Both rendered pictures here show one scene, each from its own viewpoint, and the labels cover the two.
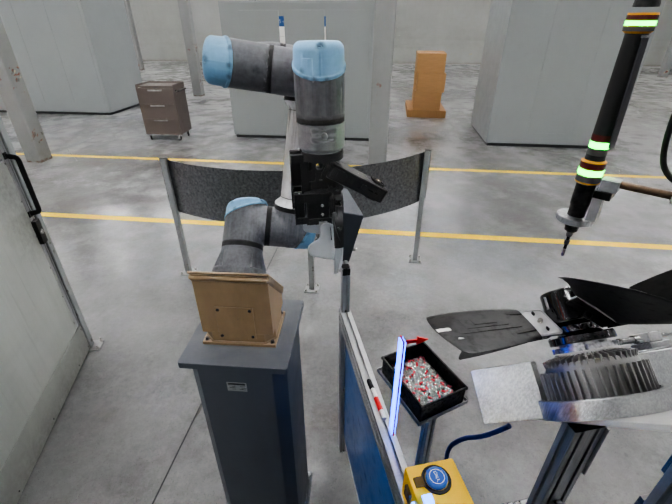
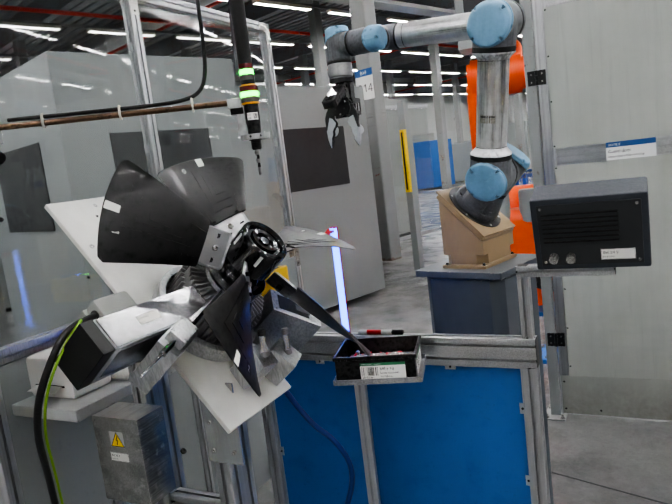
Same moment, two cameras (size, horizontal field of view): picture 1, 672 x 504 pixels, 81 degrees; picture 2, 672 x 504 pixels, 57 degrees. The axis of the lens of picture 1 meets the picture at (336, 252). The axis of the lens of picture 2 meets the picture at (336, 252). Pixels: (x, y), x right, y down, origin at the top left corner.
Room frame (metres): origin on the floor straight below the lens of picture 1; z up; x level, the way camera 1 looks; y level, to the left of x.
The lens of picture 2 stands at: (1.80, -1.56, 1.37)
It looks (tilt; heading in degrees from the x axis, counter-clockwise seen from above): 8 degrees down; 129
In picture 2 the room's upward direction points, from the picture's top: 7 degrees counter-clockwise
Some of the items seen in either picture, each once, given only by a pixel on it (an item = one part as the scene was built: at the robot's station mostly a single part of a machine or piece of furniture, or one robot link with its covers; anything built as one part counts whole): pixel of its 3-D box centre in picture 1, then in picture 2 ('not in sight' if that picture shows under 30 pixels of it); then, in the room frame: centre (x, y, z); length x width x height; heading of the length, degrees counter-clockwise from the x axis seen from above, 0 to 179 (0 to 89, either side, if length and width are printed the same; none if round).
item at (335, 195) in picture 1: (317, 185); (344, 98); (0.63, 0.03, 1.57); 0.09 x 0.08 x 0.12; 100
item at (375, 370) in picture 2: (421, 379); (379, 358); (0.86, -0.27, 0.85); 0.22 x 0.17 x 0.07; 26
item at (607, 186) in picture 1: (587, 199); (248, 119); (0.73, -0.50, 1.50); 0.09 x 0.07 x 0.10; 46
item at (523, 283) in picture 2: (345, 288); (525, 301); (1.19, -0.03, 0.96); 0.03 x 0.03 x 0.20; 11
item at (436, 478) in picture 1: (436, 478); not in sight; (0.42, -0.19, 1.08); 0.04 x 0.04 x 0.02
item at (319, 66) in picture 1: (319, 82); (338, 45); (0.64, 0.02, 1.73); 0.09 x 0.08 x 0.11; 5
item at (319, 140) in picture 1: (321, 136); (339, 72); (0.63, 0.02, 1.65); 0.08 x 0.08 x 0.05
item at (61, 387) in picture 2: not in sight; (64, 372); (0.21, -0.79, 0.92); 0.17 x 0.16 x 0.11; 11
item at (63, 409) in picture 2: not in sight; (98, 387); (0.22, -0.71, 0.85); 0.36 x 0.24 x 0.03; 101
